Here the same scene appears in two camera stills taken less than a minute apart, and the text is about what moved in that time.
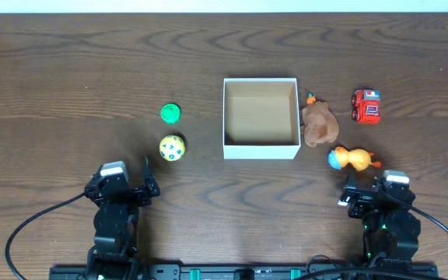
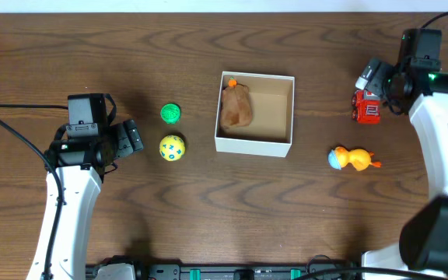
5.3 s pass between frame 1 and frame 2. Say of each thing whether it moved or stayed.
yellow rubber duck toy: stayed
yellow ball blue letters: stayed
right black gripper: moved
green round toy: stayed
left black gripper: moved
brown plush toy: moved
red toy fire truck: stayed
